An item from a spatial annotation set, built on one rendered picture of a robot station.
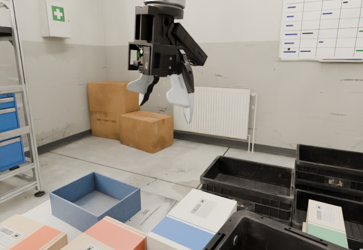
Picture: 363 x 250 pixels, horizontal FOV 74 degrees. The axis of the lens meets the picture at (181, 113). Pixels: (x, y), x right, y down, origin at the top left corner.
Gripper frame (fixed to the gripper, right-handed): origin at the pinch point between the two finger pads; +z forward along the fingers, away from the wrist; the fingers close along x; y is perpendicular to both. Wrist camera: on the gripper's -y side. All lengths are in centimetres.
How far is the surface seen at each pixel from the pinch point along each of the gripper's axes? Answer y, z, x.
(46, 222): 16.3, 34.6, -25.8
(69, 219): 12.4, 32.0, -19.8
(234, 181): -72, 52, -19
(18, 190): -3, 103, -162
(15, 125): -7, 54, -171
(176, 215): -0.9, 22.1, 5.2
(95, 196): 1.6, 33.8, -27.5
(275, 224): 5.7, 6.3, 27.4
